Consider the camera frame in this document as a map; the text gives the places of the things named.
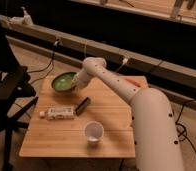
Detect white toothpaste tube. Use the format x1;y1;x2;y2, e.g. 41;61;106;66
39;107;75;120

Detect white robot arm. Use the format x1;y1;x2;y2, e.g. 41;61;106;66
73;57;185;171

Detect green ceramic bowl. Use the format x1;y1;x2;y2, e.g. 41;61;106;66
51;72;76;92

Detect white wall plug right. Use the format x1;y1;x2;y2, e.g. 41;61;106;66
122;57;129;65

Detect white paper cup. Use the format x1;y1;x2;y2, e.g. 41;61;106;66
84;121;104;144

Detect black remote control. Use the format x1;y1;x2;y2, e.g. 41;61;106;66
75;97;91;116

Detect white spray bottle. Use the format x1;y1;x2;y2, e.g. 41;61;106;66
9;6;33;26

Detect black office chair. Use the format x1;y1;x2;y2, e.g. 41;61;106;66
0;23;38;171

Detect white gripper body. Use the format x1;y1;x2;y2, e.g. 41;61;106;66
72;69;92;88

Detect black floor cables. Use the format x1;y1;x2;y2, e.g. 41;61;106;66
174;99;196;158

